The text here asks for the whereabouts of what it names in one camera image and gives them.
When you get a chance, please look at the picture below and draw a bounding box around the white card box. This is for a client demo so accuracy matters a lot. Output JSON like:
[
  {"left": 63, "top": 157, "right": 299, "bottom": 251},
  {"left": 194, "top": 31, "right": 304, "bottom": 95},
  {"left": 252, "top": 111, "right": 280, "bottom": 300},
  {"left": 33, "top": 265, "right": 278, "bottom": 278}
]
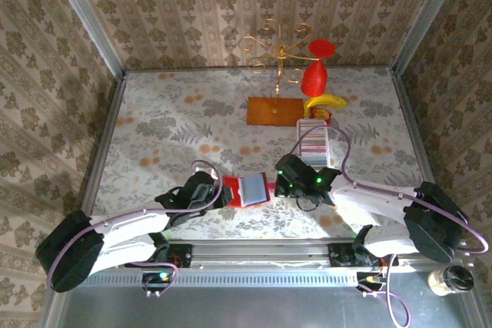
[{"left": 296, "top": 118, "right": 331, "bottom": 170}]

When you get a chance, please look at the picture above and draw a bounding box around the red card holder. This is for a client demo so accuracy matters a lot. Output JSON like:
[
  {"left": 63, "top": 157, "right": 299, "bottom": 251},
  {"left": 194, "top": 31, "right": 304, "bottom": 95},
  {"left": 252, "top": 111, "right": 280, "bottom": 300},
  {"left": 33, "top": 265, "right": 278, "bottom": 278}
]
[{"left": 222, "top": 172, "right": 277, "bottom": 210}]

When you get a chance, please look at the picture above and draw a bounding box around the small red and yellow toy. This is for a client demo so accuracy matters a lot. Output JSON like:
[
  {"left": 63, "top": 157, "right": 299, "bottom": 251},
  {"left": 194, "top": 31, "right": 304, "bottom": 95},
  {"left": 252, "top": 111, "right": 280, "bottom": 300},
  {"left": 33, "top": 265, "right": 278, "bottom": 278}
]
[{"left": 310, "top": 108, "right": 334, "bottom": 126}]

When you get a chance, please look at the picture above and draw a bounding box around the yellow banana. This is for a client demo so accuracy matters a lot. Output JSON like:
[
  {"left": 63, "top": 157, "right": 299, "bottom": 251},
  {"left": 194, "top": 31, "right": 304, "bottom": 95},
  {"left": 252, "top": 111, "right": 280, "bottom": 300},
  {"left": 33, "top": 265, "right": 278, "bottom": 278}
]
[{"left": 304, "top": 93, "right": 349, "bottom": 118}]

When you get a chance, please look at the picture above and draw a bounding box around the floral tablecloth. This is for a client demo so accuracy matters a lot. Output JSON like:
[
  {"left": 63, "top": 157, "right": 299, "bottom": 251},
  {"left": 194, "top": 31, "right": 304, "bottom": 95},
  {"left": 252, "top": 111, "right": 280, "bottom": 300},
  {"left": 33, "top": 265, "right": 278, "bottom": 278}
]
[{"left": 94, "top": 68, "right": 431, "bottom": 240}]

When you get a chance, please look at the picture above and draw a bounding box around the small circuit board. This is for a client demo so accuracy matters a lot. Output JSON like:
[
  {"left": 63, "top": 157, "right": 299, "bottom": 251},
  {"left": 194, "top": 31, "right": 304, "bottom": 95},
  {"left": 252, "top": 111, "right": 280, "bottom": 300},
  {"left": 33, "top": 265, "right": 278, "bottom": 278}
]
[
  {"left": 355, "top": 272, "right": 385, "bottom": 291},
  {"left": 141, "top": 270, "right": 173, "bottom": 291}
]

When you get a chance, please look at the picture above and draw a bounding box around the red goblet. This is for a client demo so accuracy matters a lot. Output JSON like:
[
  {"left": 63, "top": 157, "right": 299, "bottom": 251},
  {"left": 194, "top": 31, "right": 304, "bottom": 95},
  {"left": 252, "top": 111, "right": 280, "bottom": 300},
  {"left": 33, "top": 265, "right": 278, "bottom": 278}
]
[{"left": 301, "top": 38, "right": 337, "bottom": 98}]

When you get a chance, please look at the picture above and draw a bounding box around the glass jar with black lid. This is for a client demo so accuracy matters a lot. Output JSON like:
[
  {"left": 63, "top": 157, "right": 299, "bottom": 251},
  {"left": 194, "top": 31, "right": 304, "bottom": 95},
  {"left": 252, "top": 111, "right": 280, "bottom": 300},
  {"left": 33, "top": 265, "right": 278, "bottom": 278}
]
[{"left": 428, "top": 264, "right": 474, "bottom": 297}]

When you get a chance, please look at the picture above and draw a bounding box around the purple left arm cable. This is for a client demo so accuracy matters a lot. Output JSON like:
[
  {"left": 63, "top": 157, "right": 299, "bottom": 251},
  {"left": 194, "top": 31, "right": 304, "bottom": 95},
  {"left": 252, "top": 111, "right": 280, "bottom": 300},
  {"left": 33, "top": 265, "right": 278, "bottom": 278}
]
[{"left": 45, "top": 159, "right": 224, "bottom": 293}]

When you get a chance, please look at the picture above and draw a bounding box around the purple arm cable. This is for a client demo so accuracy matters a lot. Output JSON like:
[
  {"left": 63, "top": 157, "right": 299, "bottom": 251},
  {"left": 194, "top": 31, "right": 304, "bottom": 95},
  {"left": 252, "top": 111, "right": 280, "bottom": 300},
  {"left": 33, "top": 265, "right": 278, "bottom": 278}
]
[
  {"left": 45, "top": 159, "right": 224, "bottom": 293},
  {"left": 292, "top": 124, "right": 490, "bottom": 255}
]

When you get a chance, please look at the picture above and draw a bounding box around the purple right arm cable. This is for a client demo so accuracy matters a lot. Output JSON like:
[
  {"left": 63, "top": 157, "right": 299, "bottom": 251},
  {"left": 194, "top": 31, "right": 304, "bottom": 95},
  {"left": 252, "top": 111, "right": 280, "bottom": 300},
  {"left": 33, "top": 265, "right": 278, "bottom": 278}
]
[{"left": 292, "top": 124, "right": 490, "bottom": 255}]

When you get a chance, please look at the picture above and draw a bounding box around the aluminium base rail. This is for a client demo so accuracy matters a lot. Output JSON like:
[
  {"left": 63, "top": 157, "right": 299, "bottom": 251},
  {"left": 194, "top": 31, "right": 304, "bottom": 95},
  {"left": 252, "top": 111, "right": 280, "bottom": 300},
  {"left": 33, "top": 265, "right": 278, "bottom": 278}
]
[{"left": 168, "top": 242, "right": 474, "bottom": 271}]

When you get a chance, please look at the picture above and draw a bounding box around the gold wire stand wooden base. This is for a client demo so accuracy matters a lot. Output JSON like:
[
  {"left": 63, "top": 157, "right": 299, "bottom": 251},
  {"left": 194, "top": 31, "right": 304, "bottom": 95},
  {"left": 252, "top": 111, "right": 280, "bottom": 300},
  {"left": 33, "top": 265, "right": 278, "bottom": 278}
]
[{"left": 238, "top": 18, "right": 313, "bottom": 128}]

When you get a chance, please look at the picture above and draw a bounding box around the slotted metal cable duct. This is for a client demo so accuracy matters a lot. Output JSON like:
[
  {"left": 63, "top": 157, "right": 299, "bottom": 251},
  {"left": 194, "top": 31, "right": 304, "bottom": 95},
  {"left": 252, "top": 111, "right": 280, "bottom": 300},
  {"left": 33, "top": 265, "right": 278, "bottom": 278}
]
[{"left": 63, "top": 268, "right": 357, "bottom": 287}]

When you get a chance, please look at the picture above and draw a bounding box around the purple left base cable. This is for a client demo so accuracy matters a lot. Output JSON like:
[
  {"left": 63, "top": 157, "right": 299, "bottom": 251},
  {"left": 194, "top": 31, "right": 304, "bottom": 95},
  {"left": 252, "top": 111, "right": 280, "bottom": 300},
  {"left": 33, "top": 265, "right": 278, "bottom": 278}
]
[{"left": 142, "top": 261, "right": 178, "bottom": 299}]

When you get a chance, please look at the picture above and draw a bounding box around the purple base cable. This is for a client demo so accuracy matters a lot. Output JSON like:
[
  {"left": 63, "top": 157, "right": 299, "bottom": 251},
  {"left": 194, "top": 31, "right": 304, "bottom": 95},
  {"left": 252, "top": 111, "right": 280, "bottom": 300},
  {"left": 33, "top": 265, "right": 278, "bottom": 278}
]
[
  {"left": 142, "top": 261, "right": 178, "bottom": 299},
  {"left": 357, "top": 253, "right": 411, "bottom": 328}
]

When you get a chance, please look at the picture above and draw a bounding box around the aluminium table side rail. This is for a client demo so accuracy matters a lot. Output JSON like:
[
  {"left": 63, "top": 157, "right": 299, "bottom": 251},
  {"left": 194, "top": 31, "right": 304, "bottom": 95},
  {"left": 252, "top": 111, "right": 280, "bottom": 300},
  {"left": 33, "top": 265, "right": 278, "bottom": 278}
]
[
  {"left": 391, "top": 68, "right": 434, "bottom": 191},
  {"left": 81, "top": 72, "right": 128, "bottom": 210}
]

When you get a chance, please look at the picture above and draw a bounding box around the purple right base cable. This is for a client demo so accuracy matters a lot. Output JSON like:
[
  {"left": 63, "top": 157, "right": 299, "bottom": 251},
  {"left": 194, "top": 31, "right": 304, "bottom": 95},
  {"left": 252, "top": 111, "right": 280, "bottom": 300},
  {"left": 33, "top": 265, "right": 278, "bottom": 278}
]
[{"left": 357, "top": 253, "right": 411, "bottom": 328}]

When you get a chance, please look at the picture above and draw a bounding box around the aluminium frame post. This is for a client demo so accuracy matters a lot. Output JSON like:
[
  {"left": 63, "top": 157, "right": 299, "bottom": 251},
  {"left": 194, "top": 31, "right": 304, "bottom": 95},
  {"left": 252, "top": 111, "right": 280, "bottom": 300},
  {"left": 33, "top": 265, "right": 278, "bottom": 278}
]
[
  {"left": 391, "top": 0, "right": 469, "bottom": 75},
  {"left": 45, "top": 0, "right": 127, "bottom": 80}
]

